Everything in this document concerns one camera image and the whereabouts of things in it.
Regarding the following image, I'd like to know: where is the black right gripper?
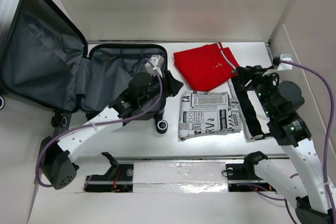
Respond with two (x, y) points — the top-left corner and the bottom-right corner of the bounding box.
(236, 65), (279, 118)

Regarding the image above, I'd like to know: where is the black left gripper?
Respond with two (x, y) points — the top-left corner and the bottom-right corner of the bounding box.
(139, 70), (182, 108)

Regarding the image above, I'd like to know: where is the newspaper print cloth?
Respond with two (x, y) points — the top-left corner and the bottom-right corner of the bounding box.
(178, 90), (242, 141)

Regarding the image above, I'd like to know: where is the red polo shirt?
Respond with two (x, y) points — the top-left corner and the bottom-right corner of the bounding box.
(173, 42), (239, 91)

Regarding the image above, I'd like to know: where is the black white striped shirt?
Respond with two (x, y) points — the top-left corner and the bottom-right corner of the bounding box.
(227, 77), (271, 142)

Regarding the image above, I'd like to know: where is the black white space suitcase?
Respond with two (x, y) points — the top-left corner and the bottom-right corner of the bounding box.
(1, 0), (167, 114)

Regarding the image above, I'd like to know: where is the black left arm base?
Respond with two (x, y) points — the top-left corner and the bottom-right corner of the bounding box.
(83, 152), (134, 193)

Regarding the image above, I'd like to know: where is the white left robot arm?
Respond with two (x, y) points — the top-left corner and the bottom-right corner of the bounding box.
(35, 69), (183, 190)

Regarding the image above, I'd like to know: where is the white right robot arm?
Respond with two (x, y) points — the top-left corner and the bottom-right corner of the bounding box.
(236, 66), (335, 223)

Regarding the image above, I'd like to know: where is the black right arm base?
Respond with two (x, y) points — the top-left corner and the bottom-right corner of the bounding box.
(222, 151), (276, 193)

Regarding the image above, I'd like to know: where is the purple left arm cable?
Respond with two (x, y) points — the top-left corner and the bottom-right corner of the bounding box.
(35, 57), (165, 188)

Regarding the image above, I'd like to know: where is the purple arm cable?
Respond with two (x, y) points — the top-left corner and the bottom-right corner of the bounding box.
(35, 57), (165, 188)
(251, 60), (334, 224)

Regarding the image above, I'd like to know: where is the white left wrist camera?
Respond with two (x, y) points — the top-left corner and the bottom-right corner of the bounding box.
(145, 55), (164, 76)

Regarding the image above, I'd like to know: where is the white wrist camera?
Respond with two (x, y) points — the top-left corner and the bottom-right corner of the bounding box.
(273, 54), (293, 71)
(145, 55), (164, 76)

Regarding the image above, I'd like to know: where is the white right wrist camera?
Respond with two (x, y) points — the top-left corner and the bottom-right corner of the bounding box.
(273, 54), (293, 71)

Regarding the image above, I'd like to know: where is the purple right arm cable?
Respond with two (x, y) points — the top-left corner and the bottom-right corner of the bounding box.
(251, 60), (334, 224)

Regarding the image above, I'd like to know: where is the aluminium mounting rail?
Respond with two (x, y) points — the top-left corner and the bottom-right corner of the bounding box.
(85, 154), (289, 187)

